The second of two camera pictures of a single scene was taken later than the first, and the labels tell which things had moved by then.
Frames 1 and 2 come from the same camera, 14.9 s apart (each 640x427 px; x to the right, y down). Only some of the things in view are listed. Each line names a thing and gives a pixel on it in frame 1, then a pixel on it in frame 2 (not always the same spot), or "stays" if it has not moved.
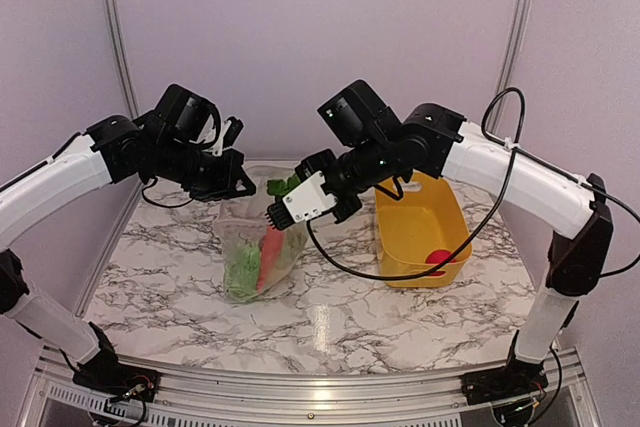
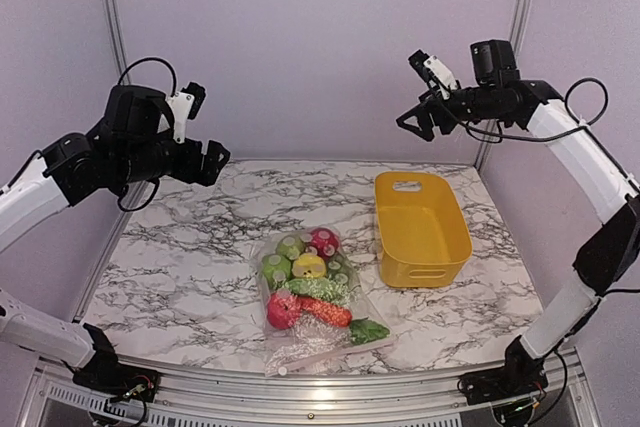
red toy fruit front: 436,256 to 283,309
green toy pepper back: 242,274 to 276,268
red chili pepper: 271,248 to 325,311
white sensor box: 308,199 to 442,75
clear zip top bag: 258,258 to 312,308
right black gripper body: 369,165 to 482,103
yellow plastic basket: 419,229 stays
